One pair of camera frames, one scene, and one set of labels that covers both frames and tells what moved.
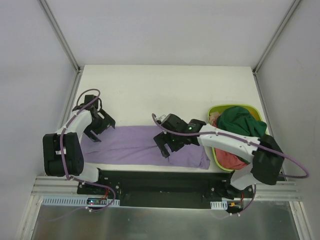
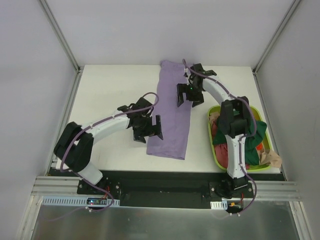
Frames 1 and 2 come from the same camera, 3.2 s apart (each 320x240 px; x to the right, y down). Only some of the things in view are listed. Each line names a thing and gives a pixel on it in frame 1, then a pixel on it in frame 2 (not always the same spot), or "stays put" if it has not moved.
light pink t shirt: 213,116 stays put
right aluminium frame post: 276,36 stays put
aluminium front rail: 50,186 stays put
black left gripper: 100,126 → 149,129
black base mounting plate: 163,189 stays put
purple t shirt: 135,144 → 175,120
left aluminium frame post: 61,37 stays put
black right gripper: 165,142 → 190,95
